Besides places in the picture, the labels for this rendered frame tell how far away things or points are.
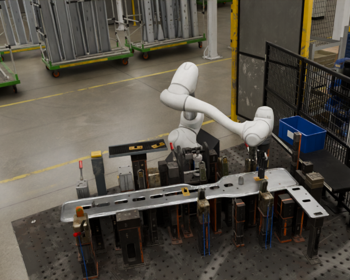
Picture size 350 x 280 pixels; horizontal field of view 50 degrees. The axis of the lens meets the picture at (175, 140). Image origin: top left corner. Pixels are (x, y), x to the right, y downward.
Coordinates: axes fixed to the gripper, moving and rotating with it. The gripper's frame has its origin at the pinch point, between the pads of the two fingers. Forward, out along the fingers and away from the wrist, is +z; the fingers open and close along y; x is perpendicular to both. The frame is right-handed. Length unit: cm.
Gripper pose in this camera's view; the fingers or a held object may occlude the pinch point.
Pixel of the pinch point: (261, 172)
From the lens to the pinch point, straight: 232.2
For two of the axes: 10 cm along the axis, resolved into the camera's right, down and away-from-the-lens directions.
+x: 9.8, -1.3, 1.5
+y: 2.0, 4.2, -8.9
